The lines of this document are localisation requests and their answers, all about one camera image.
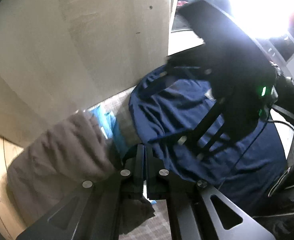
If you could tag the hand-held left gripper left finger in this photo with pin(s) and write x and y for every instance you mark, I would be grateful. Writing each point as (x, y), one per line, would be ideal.
(138, 160)

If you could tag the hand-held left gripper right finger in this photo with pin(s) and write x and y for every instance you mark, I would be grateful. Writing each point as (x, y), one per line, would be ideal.
(150, 160)

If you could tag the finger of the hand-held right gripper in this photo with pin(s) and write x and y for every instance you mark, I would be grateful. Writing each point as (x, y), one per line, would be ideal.
(186, 132)
(211, 140)

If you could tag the navy blue garment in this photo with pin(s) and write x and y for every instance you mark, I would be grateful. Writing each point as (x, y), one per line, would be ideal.
(176, 100)

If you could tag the light blue cloth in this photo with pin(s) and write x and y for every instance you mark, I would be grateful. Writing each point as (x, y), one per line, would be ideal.
(114, 130)

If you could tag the pink plaid rug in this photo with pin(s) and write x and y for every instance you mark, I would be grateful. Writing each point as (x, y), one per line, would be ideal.
(125, 110)

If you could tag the black zipped jacket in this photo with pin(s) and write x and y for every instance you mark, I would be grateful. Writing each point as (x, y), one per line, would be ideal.
(286, 192)

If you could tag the light plywood panel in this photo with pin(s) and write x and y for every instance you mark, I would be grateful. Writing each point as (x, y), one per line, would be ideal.
(74, 42)

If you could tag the pine wood board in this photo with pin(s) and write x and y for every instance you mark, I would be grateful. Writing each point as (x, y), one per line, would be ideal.
(2, 175)

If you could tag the white window frame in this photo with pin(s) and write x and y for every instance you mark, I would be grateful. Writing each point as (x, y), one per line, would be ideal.
(176, 42)

